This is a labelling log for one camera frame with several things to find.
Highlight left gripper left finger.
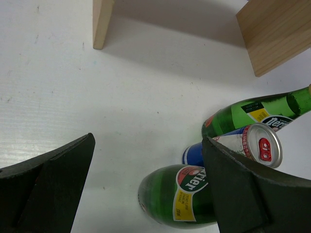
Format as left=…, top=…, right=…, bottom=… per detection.
left=0, top=133, right=95, bottom=233

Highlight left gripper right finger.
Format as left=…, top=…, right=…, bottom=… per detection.
left=202, top=137, right=311, bottom=233

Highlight wooden three-tier shelf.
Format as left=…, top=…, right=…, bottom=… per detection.
left=92, top=0, right=311, bottom=76

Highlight rear silver red-tab can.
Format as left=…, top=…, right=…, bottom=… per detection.
left=182, top=122, right=283, bottom=169

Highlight left green glass bottle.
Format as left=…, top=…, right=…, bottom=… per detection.
left=138, top=164, right=216, bottom=229

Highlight green glass bottle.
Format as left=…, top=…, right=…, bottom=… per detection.
left=202, top=86, right=311, bottom=137
left=138, top=164, right=216, bottom=229

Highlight right green glass bottle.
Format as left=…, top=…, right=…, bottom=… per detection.
left=202, top=86, right=311, bottom=137

